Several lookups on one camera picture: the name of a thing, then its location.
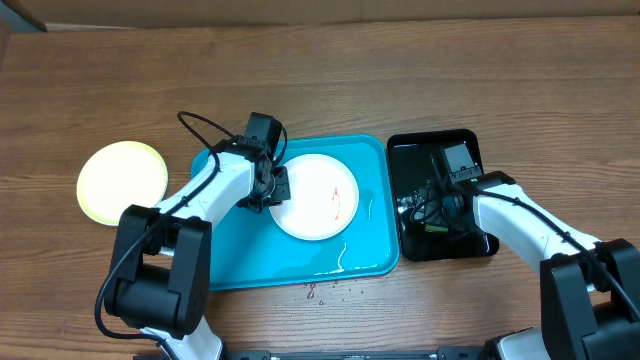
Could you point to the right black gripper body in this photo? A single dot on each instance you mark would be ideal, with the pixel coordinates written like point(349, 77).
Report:
point(435, 211)

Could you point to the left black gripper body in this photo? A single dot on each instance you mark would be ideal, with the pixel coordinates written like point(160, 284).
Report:
point(279, 192)

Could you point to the green yellow sponge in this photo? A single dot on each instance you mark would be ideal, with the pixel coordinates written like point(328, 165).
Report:
point(437, 229)

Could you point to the white plate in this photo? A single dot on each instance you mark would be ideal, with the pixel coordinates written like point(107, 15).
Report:
point(324, 198)

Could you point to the yellow plate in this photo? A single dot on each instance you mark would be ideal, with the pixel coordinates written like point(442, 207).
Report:
point(119, 175)

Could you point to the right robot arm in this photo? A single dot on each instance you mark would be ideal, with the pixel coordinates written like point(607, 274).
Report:
point(589, 289)

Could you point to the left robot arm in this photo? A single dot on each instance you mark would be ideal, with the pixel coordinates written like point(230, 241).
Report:
point(157, 287)

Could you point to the black plastic tray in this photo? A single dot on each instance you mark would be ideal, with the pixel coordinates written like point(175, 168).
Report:
point(414, 161)

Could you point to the teal plastic tray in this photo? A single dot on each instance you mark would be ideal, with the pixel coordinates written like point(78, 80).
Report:
point(250, 250)

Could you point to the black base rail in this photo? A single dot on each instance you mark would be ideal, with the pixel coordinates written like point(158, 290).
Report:
point(442, 353)

